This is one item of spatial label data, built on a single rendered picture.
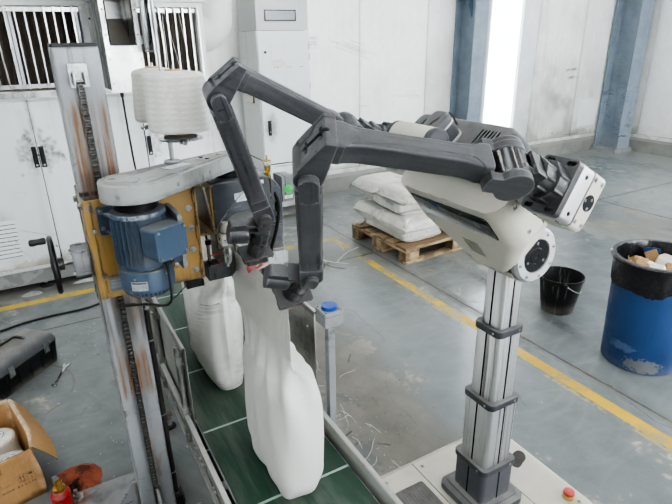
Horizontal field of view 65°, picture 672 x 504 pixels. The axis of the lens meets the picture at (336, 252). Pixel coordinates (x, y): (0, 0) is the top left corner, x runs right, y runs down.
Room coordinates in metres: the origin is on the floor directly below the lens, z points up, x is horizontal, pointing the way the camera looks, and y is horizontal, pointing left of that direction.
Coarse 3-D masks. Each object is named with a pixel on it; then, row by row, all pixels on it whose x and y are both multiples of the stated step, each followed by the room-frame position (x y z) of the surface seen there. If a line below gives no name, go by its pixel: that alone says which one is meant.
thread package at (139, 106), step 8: (136, 72) 1.66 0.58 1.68; (144, 72) 1.65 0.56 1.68; (136, 80) 1.66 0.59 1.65; (136, 88) 1.66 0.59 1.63; (136, 96) 1.66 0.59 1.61; (136, 104) 1.66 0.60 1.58; (144, 104) 1.64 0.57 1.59; (136, 112) 1.66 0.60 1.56; (144, 112) 1.64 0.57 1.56; (136, 120) 1.67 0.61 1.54; (144, 120) 1.65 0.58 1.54
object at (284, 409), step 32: (256, 288) 1.53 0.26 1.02; (256, 320) 1.56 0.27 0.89; (288, 320) 1.32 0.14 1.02; (256, 352) 1.46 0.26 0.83; (288, 352) 1.33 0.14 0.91; (256, 384) 1.40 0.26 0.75; (288, 384) 1.29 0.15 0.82; (256, 416) 1.40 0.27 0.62; (288, 416) 1.26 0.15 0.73; (320, 416) 1.31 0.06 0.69; (256, 448) 1.45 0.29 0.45; (288, 448) 1.27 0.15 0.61; (320, 448) 1.31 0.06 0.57; (288, 480) 1.26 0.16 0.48
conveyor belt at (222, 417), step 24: (168, 312) 2.59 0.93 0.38; (192, 360) 2.11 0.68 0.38; (192, 384) 1.92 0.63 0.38; (216, 408) 1.75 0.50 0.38; (240, 408) 1.75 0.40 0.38; (216, 432) 1.61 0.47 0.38; (240, 432) 1.61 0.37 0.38; (216, 456) 1.49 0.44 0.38; (240, 456) 1.48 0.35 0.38; (336, 456) 1.48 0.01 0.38; (240, 480) 1.37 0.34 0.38; (264, 480) 1.37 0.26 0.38; (336, 480) 1.36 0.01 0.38
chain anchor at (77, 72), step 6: (66, 66) 1.52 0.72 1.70; (72, 66) 1.52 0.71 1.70; (78, 66) 1.53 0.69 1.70; (84, 66) 1.54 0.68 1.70; (72, 72) 1.52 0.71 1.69; (78, 72) 1.53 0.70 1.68; (84, 72) 1.52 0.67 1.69; (72, 78) 1.52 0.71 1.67; (78, 78) 1.53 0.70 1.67; (84, 78) 1.51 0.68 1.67; (72, 84) 1.52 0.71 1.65; (84, 84) 1.53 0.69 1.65
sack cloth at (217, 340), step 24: (192, 288) 1.97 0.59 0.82; (216, 288) 1.88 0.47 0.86; (192, 312) 1.94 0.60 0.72; (216, 312) 1.89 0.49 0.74; (240, 312) 2.03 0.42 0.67; (192, 336) 1.95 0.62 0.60; (216, 336) 1.89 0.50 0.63; (240, 336) 1.98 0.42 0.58; (216, 360) 1.88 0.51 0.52; (240, 360) 1.95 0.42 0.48; (216, 384) 1.90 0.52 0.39; (240, 384) 1.91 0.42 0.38
